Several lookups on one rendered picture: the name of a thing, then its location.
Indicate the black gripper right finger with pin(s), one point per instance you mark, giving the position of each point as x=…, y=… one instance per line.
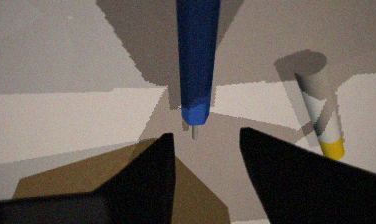
x=298, y=186

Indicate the blue stylus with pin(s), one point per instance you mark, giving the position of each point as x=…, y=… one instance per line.
x=197, y=24

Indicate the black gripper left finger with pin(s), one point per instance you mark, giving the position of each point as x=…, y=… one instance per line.
x=141, y=193

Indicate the grey cylinder with yellow end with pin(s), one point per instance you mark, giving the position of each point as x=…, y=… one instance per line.
x=312, y=75

